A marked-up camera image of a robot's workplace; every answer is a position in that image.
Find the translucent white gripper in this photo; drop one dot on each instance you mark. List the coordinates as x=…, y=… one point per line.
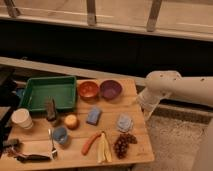
x=149, y=99

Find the light blue towel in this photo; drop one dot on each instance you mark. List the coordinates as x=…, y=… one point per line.
x=124, y=123

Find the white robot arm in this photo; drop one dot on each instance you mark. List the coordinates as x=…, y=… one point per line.
x=160, y=85

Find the purple bowl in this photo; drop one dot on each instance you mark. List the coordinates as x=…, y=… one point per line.
x=110, y=89

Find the red bowl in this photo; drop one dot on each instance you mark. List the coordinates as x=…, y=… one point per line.
x=88, y=90

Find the wooden board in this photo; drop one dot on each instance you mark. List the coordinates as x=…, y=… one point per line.
x=71, y=157

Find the dark red grapes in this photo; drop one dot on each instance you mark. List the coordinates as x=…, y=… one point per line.
x=122, y=143

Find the blue sponge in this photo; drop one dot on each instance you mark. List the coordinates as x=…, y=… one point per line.
x=93, y=116

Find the yellow banana peel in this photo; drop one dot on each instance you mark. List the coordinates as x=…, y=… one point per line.
x=104, y=153

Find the orange carrot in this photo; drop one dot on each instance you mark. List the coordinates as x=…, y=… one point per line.
x=87, y=145

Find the yellow orange round fruit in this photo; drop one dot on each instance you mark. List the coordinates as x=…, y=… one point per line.
x=71, y=121

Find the green plastic tray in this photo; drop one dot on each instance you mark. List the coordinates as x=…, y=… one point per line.
x=62, y=89

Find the blue cup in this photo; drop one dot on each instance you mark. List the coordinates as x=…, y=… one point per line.
x=60, y=135

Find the brown bottle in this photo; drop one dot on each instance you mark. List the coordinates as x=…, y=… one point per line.
x=51, y=110

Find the metal fork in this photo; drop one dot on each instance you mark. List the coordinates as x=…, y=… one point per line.
x=54, y=150

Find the white cup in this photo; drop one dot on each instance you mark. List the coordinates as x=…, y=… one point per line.
x=22, y=118

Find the small dark brush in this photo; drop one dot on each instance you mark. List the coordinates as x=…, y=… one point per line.
x=10, y=143

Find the black handled tool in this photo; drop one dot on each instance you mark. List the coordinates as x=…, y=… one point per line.
x=33, y=158

